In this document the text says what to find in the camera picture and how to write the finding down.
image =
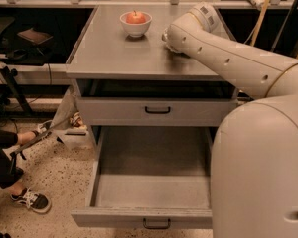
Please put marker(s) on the red apple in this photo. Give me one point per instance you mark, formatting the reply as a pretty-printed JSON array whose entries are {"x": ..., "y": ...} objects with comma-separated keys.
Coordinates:
[{"x": 135, "y": 17}]

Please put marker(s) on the person's black trouser leg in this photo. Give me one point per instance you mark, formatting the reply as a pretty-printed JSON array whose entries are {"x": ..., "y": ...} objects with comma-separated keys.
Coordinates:
[{"x": 7, "y": 139}]

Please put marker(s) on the black drawer handle upper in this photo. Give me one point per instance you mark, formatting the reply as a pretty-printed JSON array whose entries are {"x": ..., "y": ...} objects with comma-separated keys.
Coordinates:
[{"x": 157, "y": 111}]

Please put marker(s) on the closed grey upper drawer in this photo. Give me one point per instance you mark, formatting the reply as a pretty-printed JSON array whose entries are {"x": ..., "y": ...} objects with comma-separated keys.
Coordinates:
[{"x": 130, "y": 111}]

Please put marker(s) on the white ceramic bowl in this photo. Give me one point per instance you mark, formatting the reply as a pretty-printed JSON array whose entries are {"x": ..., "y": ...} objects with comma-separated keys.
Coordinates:
[{"x": 135, "y": 30}]

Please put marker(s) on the grey drawer cabinet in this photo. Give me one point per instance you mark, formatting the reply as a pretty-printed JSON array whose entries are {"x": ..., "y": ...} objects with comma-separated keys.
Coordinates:
[{"x": 108, "y": 63}]

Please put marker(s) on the black drawer handle lower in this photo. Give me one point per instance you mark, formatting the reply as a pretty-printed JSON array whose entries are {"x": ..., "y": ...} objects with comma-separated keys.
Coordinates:
[{"x": 156, "y": 225}]

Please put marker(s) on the black drawer handle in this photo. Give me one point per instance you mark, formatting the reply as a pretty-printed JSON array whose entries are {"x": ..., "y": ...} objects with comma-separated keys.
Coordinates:
[
  {"x": 157, "y": 111},
  {"x": 156, "y": 225}
]

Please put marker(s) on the black and white sneaker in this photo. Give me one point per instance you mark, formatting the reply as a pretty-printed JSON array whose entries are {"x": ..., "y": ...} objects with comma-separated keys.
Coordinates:
[{"x": 34, "y": 201}]

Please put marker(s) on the open grey middle drawer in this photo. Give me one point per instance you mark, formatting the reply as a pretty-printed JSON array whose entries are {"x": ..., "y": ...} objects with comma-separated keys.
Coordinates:
[{"x": 157, "y": 173}]

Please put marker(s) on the dark stool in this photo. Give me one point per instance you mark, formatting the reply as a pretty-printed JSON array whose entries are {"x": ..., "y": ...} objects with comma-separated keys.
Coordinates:
[{"x": 35, "y": 37}]

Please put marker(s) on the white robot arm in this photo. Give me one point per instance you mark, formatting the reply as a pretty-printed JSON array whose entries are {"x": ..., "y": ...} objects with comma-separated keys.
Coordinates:
[{"x": 254, "y": 165}]

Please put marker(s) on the black grabber stick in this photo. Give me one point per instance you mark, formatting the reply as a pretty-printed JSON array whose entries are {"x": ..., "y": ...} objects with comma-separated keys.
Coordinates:
[{"x": 19, "y": 150}]

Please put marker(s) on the wooden stick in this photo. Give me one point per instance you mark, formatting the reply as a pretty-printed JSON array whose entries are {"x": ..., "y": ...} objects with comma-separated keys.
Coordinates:
[{"x": 259, "y": 22}]

